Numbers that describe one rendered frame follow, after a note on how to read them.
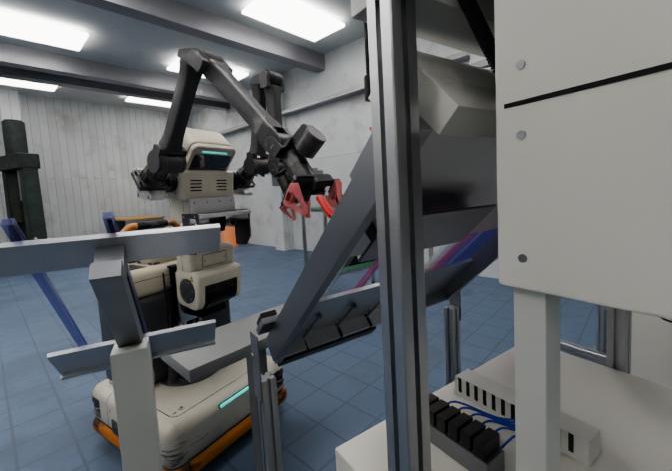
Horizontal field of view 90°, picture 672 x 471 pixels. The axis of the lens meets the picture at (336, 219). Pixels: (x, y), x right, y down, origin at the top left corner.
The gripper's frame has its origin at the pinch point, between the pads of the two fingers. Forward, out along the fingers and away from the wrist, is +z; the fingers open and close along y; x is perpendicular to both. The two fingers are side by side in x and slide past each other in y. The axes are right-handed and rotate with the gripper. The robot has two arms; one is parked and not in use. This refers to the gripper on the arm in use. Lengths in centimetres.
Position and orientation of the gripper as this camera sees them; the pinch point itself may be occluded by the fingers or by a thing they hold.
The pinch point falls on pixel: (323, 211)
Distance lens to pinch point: 78.0
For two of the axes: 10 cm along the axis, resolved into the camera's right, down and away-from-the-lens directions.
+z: 4.4, 7.4, -5.2
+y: 8.3, -1.1, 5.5
